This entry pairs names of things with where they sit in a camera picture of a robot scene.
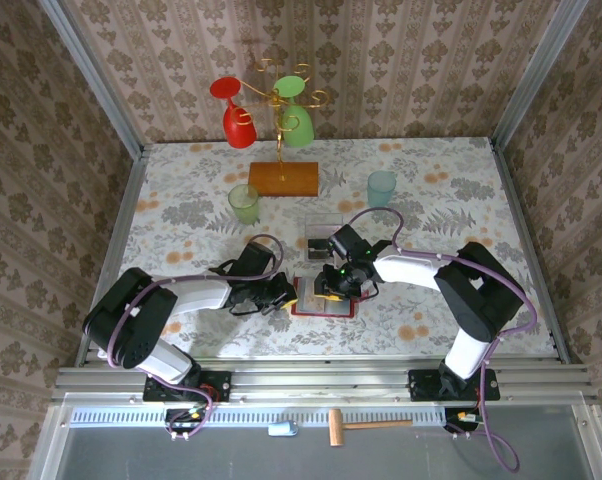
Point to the red card holder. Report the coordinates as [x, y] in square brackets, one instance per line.
[308, 306]

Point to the black VIP card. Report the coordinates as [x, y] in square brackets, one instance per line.
[326, 255]

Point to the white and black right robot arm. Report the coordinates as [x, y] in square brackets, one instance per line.
[406, 270]

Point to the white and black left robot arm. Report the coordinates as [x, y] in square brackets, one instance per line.
[201, 295]

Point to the green plastic tumbler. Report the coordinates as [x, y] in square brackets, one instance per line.
[245, 212]

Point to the teal plastic tumbler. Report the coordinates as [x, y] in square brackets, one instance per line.
[380, 197]

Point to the light blue small object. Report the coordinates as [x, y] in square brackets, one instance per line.
[281, 430]

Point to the wooden mallet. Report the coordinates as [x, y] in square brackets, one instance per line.
[336, 430]

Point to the green plastic goblet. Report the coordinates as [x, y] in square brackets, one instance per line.
[298, 132]

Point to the red plastic goblet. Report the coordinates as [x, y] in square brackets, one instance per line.
[238, 132]

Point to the aluminium extrusion frame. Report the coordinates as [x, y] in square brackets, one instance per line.
[321, 382]

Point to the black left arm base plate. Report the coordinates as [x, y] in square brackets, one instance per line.
[221, 385]

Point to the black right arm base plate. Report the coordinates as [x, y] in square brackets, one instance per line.
[421, 387]

